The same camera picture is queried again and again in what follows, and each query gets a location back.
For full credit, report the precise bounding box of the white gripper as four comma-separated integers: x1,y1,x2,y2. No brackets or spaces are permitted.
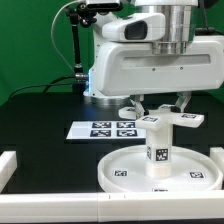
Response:
95,36,224,119

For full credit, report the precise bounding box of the white cross-shaped table base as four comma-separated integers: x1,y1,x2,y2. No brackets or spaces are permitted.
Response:
119,104,204,131

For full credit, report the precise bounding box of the white round table top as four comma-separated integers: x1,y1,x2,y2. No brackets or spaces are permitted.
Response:
98,145,223,192

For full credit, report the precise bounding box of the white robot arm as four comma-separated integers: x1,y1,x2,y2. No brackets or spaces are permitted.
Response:
84,0,224,116

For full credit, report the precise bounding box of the white right barrier block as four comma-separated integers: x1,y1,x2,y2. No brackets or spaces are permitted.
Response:
210,147,224,174

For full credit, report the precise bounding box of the white barrier block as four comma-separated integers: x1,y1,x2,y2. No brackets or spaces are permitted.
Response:
210,147,224,174
0,151,17,193

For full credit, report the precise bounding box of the white marker sheet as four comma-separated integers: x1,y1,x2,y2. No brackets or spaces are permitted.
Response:
66,121,146,140

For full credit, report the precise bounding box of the white left barrier block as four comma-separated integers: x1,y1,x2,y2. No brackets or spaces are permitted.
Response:
0,151,17,193

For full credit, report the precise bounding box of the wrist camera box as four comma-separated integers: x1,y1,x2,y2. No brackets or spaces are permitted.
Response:
102,13,166,42

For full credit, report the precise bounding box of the black cable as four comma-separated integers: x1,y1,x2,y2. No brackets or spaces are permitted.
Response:
7,75,78,99

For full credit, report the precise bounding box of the white front barrier rail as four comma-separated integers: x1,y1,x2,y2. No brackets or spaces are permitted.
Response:
0,190,224,223

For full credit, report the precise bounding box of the black camera stand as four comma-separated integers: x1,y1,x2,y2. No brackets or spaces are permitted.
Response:
66,3,96,92

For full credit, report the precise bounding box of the grey cable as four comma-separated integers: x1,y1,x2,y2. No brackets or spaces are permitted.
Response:
50,0,83,75

